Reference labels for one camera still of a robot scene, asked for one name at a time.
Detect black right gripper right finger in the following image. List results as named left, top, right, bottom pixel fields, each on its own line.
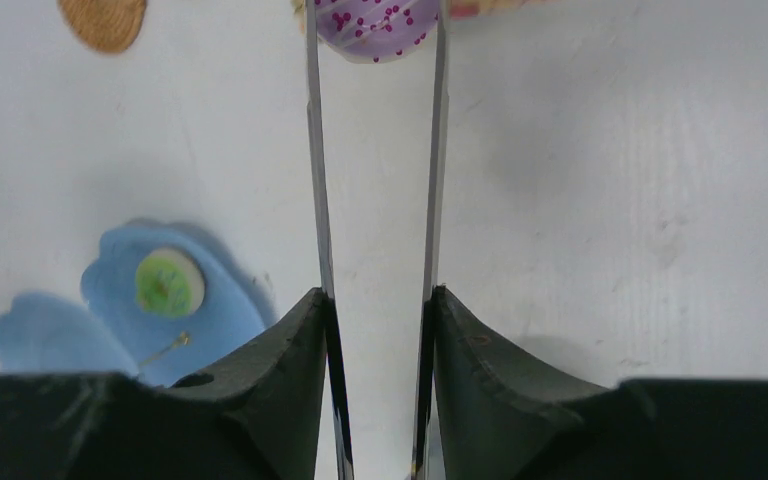
left=428, top=287, right=768, bottom=479

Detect woven rattan coaster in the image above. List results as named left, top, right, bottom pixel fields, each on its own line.
left=56, top=0, right=148, bottom=55

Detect green frosted donut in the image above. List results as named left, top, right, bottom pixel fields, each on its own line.
left=134, top=247, right=206, bottom=319

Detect purple sprinkled donut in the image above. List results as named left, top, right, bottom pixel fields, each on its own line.
left=304, top=0, right=441, bottom=64

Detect blue three-tier cake stand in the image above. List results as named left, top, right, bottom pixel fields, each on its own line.
left=0, top=221, right=276, bottom=386

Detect floral serving tray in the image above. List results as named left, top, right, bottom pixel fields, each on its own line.
left=313, top=0, right=527, bottom=28

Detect metal serving tongs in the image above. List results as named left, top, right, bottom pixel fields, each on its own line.
left=297, top=1, right=451, bottom=479

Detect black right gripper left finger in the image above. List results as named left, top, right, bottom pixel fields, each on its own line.
left=0, top=288, right=327, bottom=479

